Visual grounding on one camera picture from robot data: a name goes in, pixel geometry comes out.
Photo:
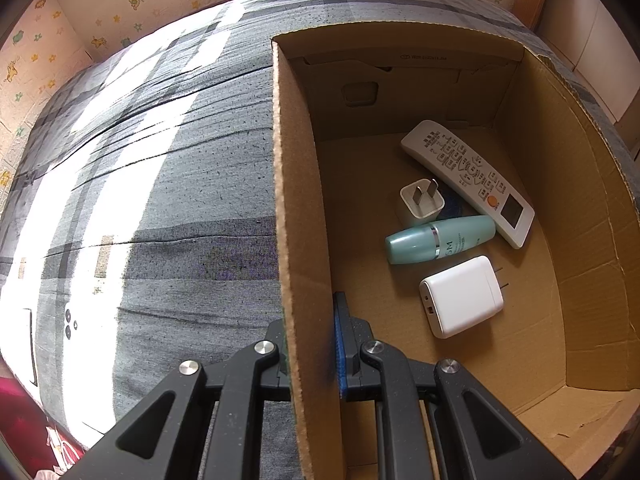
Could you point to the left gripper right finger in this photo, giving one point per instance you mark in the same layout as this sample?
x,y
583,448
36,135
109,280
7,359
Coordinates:
x,y
433,420

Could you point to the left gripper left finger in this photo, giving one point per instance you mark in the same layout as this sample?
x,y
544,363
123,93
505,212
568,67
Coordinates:
x,y
200,422

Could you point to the large white power adapter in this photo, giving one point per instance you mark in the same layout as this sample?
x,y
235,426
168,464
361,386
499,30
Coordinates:
x,y
461,297

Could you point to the small white plug charger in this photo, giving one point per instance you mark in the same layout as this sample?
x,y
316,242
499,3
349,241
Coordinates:
x,y
419,202

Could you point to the brown cardboard box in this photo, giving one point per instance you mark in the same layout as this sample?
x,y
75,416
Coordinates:
x,y
563,354

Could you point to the white remote control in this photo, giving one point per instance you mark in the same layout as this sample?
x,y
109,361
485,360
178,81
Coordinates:
x,y
471,176

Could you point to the teal cosmetic bottle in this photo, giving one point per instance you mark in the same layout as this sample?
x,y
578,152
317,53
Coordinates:
x,y
438,239

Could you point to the grey plaid bed sheet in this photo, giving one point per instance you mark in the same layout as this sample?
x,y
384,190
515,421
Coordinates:
x,y
141,229

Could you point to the beige cabinet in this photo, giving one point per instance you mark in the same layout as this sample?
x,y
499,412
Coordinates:
x,y
584,35

